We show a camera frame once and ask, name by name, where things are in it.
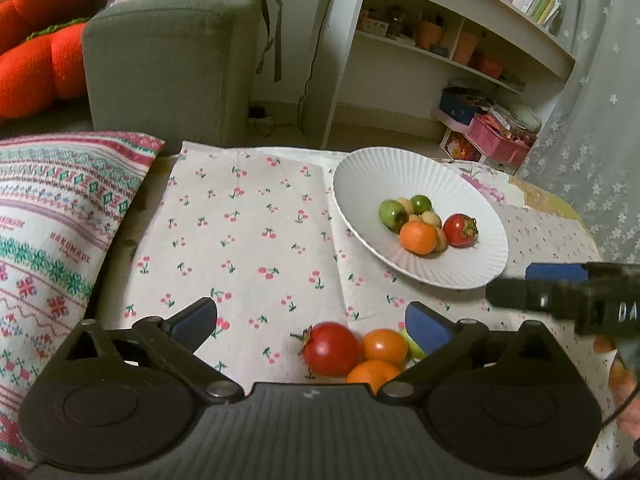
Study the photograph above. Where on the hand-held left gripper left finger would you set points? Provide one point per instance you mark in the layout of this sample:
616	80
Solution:
192	322

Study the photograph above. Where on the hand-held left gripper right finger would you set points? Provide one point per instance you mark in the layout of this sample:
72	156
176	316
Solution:
425	322

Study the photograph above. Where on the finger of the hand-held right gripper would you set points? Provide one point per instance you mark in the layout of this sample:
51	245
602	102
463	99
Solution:
555	272
520	292

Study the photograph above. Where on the brown longan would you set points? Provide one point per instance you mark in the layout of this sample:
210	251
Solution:
441	241
431	219
404	204
414	218

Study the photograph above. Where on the small red tomato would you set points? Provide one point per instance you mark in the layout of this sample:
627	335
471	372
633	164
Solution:
459	231

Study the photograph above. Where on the large red tomato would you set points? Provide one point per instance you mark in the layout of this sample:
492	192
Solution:
330	350

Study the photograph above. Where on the white ribbed plate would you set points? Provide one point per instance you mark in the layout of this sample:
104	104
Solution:
370	200

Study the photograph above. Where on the cherry print tablecloth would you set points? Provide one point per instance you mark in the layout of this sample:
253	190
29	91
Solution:
250	240

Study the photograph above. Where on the white lace curtain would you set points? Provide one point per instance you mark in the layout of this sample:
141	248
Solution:
595	135

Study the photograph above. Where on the pink plastic basket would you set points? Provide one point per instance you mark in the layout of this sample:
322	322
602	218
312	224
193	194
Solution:
495	140

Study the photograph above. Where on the red and white box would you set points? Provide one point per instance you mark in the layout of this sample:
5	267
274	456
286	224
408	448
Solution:
457	147

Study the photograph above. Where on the striped patterned pillow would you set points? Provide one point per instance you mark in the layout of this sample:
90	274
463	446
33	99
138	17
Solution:
50	240

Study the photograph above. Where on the blue box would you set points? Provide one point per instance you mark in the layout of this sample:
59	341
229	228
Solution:
460	105

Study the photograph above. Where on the orange box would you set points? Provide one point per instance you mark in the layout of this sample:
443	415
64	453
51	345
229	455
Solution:
486	65

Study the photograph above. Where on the black power adapter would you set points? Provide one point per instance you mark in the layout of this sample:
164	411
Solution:
257	110

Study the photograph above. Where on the white bookshelf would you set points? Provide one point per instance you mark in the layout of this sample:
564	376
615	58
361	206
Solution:
345	60

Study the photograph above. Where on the red pumpkin cushion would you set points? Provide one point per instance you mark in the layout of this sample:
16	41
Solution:
40	70

